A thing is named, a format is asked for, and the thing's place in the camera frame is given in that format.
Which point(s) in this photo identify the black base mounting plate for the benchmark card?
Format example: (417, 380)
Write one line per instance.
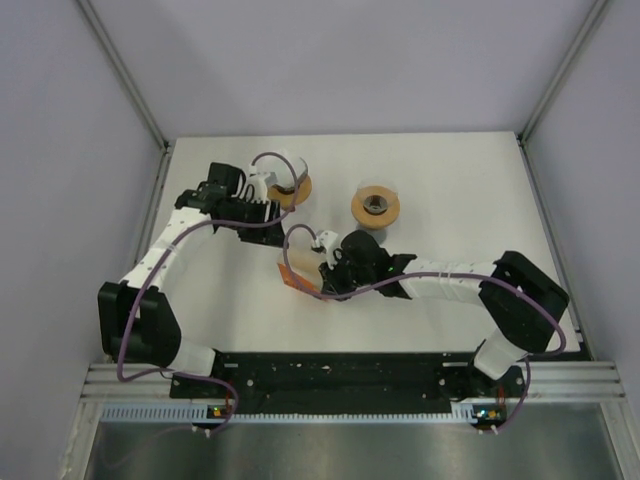
(348, 383)

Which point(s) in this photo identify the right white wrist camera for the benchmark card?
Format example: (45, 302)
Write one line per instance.
(328, 243)

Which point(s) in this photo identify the aluminium frame rail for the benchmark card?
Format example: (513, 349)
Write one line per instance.
(552, 382)

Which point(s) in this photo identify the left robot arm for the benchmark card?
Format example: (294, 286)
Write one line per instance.
(137, 322)

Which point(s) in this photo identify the orange coffee filter pack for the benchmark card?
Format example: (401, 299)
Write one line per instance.
(302, 273)

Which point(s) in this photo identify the grey cable duct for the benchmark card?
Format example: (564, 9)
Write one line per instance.
(204, 414)

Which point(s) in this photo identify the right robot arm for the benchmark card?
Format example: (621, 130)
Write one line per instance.
(525, 304)

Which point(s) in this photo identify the clear glass dripper cone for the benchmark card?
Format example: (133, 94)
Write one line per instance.
(377, 195)

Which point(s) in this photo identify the smoked glass dripper cone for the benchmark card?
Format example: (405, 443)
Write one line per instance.
(290, 173)

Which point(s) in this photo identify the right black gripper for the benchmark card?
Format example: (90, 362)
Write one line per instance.
(331, 281)

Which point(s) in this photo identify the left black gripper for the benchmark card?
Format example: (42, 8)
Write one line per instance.
(269, 235)

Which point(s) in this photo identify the grey glass carafe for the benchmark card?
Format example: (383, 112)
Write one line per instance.
(379, 231)

